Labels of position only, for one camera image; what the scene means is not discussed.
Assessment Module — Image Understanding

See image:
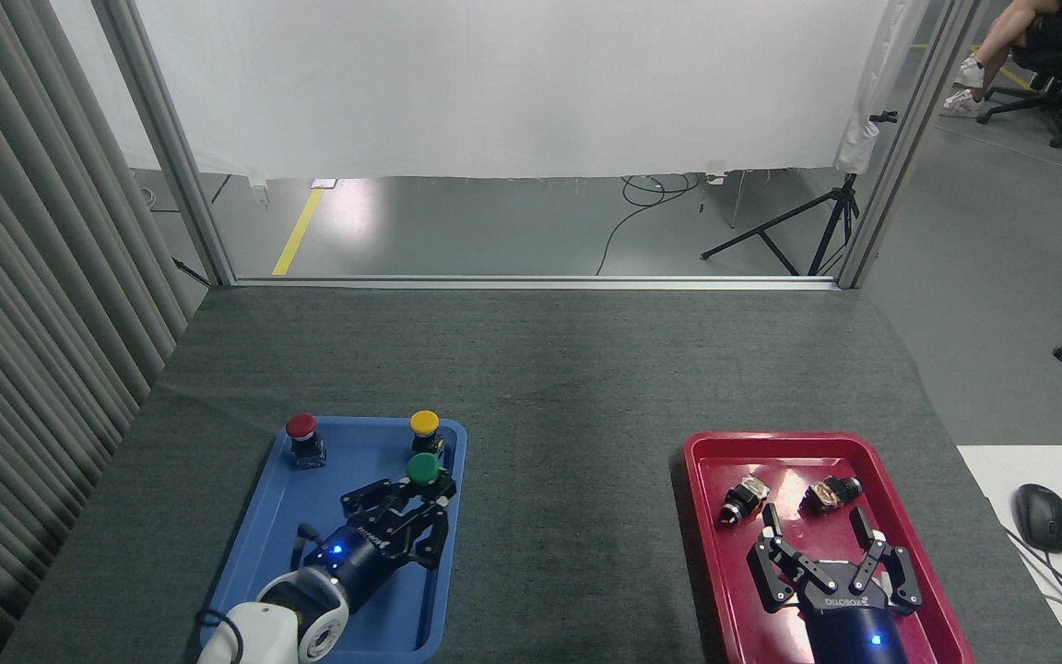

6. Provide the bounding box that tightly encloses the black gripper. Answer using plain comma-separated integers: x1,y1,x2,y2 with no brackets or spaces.
748,503,925,664
303,478,455,611

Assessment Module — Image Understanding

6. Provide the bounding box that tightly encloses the green push button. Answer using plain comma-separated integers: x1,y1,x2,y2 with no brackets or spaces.
405,452,456,506

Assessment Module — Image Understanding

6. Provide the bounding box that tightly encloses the yellow push button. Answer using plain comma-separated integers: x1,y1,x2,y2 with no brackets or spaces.
408,409,447,459

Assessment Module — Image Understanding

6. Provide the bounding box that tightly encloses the red push button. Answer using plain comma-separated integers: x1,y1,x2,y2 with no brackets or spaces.
285,413,328,470

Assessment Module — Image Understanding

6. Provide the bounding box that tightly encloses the red plastic tray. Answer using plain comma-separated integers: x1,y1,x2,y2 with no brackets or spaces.
683,431,976,664

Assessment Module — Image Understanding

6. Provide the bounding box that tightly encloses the blue plastic tray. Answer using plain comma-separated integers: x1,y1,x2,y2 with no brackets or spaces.
201,415,468,664

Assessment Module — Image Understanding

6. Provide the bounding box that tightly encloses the white desk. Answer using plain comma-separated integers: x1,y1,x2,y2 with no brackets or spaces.
957,445,1062,664

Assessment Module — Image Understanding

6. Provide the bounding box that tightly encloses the black computer mouse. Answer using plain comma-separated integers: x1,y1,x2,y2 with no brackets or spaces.
1012,483,1062,555

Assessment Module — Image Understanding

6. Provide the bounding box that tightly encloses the black tripod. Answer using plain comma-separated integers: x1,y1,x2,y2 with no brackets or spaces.
700,111,901,278

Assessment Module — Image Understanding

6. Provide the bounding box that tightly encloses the grey pleated curtain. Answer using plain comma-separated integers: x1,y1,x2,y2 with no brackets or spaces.
0,0,211,664

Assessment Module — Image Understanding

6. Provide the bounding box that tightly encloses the white fabric curtain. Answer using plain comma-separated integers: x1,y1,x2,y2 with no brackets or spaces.
52,0,921,182

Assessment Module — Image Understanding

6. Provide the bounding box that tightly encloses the person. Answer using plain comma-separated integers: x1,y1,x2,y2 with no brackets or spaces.
943,0,1062,119

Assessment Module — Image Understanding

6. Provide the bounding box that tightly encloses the black and tan switch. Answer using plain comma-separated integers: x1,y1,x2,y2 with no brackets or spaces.
800,475,865,516

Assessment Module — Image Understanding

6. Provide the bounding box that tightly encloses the black switch with silver ring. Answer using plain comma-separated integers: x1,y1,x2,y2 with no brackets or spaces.
717,477,772,528

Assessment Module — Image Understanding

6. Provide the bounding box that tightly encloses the grey mouse cable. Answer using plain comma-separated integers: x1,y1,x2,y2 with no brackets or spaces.
1001,526,1062,642

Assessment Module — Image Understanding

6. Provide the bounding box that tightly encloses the silver aluminium rail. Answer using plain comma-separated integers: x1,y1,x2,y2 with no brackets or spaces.
218,273,851,292

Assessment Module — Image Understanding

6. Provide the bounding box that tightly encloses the black floor cable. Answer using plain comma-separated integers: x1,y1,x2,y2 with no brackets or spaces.
595,172,703,277

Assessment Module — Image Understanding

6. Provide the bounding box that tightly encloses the silver aluminium post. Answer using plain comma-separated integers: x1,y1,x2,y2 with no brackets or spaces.
92,0,238,288
837,0,985,291

